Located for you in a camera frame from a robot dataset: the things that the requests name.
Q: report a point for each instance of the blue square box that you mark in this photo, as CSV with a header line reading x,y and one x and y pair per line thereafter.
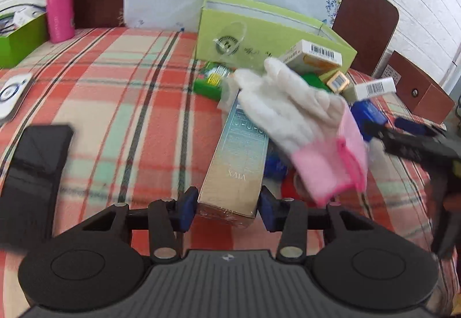
x,y
275,168

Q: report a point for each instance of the brown cardboard shoe box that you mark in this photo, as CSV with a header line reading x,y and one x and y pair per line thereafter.
x,y
417,90

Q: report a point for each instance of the dark brown wooden headboard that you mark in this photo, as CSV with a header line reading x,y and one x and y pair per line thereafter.
x,y
368,25

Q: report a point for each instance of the plaid red bed sheet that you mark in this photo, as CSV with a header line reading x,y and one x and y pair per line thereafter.
x,y
141,134

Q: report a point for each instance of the yellow white medicine box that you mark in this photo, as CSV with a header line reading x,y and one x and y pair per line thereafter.
x,y
368,90

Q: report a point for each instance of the green snack packet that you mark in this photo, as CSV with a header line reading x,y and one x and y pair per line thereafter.
x,y
210,79

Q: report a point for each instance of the white round charger device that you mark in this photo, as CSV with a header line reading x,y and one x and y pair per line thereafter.
x,y
12,95

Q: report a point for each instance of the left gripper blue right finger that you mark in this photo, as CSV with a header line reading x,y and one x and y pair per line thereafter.
x,y
271,210

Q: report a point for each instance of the green square box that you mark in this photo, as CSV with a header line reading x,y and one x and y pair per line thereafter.
x,y
313,80

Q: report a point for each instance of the light green cardboard storage box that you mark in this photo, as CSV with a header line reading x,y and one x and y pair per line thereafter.
x,y
243,33

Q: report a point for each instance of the red tape roll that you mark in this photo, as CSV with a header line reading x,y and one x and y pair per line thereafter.
x,y
292,187

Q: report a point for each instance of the bright green side box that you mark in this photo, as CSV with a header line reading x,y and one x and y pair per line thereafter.
x,y
23,29

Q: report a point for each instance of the small orange barcode box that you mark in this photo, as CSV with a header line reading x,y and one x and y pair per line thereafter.
x,y
338,82

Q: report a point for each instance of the silver Vixa long box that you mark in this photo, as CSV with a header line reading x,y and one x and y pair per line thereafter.
x,y
232,184

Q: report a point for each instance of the black smartphone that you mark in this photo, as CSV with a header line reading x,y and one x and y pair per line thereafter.
x,y
30,189

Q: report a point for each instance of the white pink knit glove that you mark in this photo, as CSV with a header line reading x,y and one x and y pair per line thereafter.
x,y
314,128

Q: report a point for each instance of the white orange medicine box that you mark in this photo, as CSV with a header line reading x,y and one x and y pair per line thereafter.
x,y
307,57

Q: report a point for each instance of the blue long barcode box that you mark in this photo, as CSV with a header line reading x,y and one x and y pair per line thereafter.
x,y
364,111

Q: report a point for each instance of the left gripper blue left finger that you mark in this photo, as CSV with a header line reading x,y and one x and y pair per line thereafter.
x,y
186,209

